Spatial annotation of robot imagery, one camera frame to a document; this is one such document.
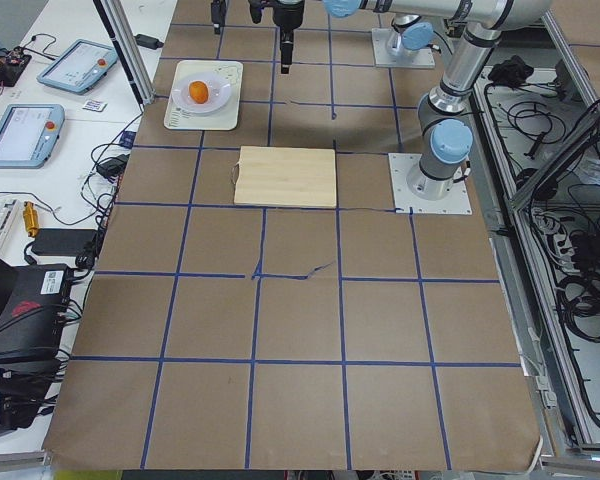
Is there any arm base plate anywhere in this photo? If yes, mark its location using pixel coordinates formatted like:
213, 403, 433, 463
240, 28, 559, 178
371, 23, 435, 69
388, 153, 472, 215

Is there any black power adapter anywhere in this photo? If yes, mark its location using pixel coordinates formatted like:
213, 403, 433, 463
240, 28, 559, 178
134, 34, 164, 50

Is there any aluminium frame post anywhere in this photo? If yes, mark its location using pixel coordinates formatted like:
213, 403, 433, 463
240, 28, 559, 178
93, 0, 155, 106

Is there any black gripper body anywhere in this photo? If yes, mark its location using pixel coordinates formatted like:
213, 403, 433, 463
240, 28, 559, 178
272, 0, 304, 49
210, 0, 226, 25

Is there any bamboo cutting board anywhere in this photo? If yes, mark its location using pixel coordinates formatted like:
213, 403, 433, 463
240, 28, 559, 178
234, 146, 337, 208

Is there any white ceramic plate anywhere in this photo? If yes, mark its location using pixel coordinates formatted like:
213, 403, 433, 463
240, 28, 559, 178
171, 72, 232, 114

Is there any orange fruit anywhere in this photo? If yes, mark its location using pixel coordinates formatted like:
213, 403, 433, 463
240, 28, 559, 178
188, 80, 210, 104

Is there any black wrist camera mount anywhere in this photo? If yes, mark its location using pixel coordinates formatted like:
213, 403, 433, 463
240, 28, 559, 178
248, 0, 271, 24

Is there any blue teach pendant near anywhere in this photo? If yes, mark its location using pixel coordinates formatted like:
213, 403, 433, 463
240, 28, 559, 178
0, 104, 65, 169

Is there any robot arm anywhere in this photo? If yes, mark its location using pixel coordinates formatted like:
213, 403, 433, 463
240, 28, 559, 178
323, 1, 551, 201
210, 1, 434, 53

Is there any black computer box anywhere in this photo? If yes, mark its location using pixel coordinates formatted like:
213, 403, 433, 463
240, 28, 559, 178
0, 260, 73, 364

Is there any blue teach pendant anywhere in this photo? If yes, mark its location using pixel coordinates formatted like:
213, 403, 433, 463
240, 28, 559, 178
37, 39, 118, 94
0, 104, 65, 169

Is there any gold metal cylinder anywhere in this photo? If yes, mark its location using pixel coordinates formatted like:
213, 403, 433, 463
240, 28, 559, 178
23, 201, 39, 238

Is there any blue teach pendant far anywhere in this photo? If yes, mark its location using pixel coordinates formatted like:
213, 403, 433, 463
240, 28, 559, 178
37, 39, 118, 94

